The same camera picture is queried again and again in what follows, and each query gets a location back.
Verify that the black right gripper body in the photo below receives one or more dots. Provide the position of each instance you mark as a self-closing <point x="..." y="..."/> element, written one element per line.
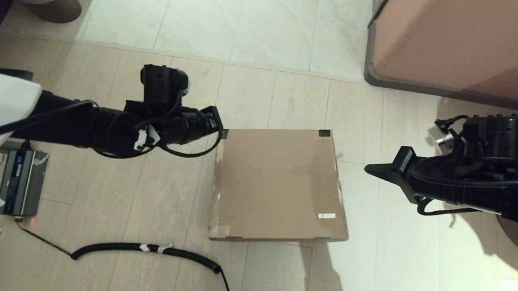
<point x="491" y="136"/>

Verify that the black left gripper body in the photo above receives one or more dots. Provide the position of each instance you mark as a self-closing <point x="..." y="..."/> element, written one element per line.
<point x="164" y="85"/>

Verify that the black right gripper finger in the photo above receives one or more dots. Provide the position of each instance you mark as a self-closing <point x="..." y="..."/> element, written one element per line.
<point x="384" y="169"/>
<point x="386" y="176"/>

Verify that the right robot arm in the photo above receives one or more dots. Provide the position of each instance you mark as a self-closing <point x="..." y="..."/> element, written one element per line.
<point x="513" y="198"/>

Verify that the pink brown cabinet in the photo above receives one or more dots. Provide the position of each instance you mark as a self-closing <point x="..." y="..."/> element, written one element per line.
<point x="456" y="41"/>

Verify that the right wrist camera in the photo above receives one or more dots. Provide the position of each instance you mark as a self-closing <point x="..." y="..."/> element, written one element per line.
<point x="440" y="134"/>

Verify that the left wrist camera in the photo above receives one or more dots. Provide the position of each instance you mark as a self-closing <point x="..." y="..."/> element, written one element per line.
<point x="185" y="84"/>

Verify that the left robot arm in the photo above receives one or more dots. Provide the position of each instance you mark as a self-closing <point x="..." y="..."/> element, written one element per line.
<point x="66" y="123"/>

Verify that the black square platform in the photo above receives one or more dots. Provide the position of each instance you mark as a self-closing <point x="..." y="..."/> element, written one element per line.
<point x="10" y="73"/>

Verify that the grey power device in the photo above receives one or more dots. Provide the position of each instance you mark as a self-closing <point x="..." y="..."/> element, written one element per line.
<point x="20" y="182"/>

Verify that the brown cardboard shoe box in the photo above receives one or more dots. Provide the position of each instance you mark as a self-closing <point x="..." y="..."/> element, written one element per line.
<point x="279" y="184"/>

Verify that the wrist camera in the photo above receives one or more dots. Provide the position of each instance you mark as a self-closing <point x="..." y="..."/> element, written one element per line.
<point x="440" y="134"/>
<point x="185" y="84"/>

